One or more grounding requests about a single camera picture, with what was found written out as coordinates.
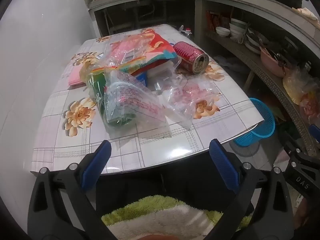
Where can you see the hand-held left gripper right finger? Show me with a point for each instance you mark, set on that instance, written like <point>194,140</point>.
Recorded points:
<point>225,165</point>

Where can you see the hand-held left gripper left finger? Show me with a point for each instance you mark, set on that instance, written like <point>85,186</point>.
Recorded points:
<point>97,165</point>

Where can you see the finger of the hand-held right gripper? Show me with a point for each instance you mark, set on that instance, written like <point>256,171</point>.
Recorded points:
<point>300,177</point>
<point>315,133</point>

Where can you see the blue plastic mesh basket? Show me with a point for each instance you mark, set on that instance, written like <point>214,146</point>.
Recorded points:
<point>262,130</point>

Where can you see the clear bag with red contents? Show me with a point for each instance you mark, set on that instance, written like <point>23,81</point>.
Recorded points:
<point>310,107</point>

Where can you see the yellow food in clear bag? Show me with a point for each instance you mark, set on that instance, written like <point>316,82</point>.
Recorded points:
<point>297,87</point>

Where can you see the perforated grey shelf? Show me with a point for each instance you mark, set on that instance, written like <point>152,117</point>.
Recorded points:
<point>272,82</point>

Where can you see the green snack packet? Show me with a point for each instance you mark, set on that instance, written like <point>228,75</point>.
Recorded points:
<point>96,90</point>

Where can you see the clear bag with red print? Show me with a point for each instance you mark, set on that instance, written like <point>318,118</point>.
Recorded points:
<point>185,97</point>
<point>140,100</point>

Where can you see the pink plastic basin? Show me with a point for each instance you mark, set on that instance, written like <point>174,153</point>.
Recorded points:
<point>271,63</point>

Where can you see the pink packet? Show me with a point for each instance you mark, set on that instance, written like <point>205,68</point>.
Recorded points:
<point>75,77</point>

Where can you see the blue carton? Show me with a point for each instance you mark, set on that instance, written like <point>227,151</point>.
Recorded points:
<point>141,80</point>

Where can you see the clear plastic food box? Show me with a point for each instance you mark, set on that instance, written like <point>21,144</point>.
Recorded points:
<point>160,72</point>

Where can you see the clear bag with pink print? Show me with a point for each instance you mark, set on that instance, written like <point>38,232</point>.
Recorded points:
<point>120,52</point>

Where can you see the red metal can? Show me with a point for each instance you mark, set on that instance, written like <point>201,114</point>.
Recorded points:
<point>186,52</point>

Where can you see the pale flat bread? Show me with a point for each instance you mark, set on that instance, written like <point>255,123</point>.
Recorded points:
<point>307,12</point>

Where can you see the white bowl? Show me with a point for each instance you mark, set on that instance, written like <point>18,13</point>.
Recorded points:
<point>223,31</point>

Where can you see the cooking oil bottle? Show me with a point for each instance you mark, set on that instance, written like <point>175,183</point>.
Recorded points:
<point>187,31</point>

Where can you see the red book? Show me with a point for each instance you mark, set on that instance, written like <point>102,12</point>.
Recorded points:
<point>215,21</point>

